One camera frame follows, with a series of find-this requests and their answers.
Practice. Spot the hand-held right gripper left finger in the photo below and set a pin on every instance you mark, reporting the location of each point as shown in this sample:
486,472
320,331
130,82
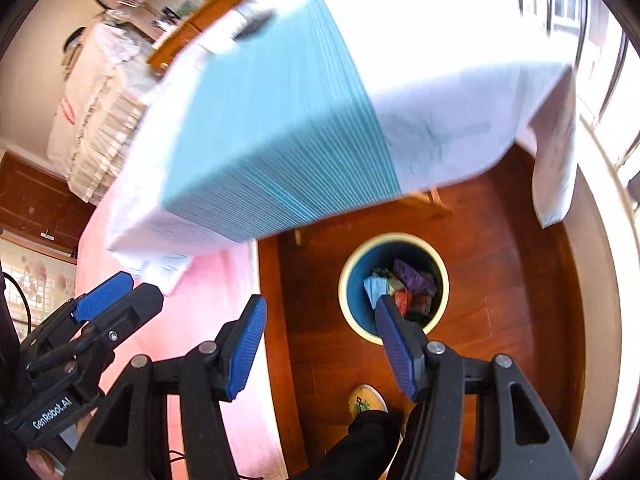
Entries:
247,345

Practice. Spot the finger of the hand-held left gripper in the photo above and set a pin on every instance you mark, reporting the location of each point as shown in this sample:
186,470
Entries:
102,297
140,305

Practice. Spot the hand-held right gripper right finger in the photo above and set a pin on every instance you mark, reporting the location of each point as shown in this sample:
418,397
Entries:
397,355

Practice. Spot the light blue face mask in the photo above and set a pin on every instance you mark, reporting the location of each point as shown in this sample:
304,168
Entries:
377,287

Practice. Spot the cream rimmed blue trash bin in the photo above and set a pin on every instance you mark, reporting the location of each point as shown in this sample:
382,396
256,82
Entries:
352,280

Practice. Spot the yellow knitted slipper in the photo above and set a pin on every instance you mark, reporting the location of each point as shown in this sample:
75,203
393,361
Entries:
367,397

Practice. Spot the pink bed sheet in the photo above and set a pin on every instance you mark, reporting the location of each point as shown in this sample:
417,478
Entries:
200,300

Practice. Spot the person's black trouser leg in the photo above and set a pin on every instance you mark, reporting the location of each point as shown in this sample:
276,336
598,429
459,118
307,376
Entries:
350,450

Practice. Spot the brown wooden door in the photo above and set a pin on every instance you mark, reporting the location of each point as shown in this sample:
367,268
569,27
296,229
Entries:
35,200

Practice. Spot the wooden table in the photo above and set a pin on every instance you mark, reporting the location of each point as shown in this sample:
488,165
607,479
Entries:
425,197

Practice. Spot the white frilled furniture cover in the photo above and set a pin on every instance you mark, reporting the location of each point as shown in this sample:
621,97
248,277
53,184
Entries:
95,110

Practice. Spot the teal striped white tablecloth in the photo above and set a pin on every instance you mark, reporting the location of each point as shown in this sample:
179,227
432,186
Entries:
300,110

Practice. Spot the black box with white label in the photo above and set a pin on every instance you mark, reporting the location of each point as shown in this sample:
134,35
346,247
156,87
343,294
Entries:
255,22

